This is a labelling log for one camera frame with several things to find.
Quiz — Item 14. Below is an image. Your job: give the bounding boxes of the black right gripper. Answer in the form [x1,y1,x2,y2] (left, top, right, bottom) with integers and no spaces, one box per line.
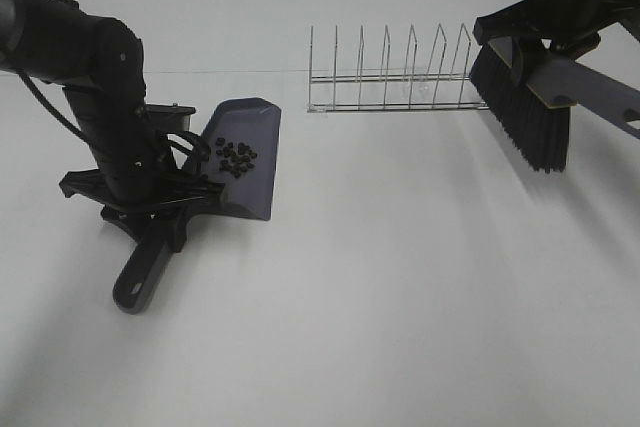
[473,0,639,87]

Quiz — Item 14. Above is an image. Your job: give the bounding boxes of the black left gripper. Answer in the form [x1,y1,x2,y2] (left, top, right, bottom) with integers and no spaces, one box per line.
[59,91,225,253]

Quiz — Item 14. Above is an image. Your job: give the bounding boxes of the grey hand brush black bristles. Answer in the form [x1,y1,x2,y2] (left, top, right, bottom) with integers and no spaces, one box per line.
[469,38,639,173]

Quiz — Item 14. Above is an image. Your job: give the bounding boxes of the pile of coffee beans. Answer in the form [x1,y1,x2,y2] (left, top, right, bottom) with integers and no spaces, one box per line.
[214,137,258,179]

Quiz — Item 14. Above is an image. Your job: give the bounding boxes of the grey plastic dustpan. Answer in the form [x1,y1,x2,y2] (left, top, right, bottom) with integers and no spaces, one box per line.
[101,98,281,314]

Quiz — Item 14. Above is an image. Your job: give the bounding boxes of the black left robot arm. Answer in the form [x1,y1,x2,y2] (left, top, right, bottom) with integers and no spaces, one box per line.
[1,0,223,252]

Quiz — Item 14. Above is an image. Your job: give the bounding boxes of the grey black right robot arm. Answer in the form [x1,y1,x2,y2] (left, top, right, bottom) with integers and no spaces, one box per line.
[474,0,639,85]

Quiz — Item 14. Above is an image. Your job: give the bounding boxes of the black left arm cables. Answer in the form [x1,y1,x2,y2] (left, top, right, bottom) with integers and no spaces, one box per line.
[159,129,214,168]

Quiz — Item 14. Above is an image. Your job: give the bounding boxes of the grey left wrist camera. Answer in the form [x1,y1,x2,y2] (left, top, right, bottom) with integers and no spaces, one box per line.
[146,103,196,132]

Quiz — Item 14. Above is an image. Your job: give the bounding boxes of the chrome wire plate rack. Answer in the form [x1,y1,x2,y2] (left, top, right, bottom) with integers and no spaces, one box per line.
[306,24,487,113]

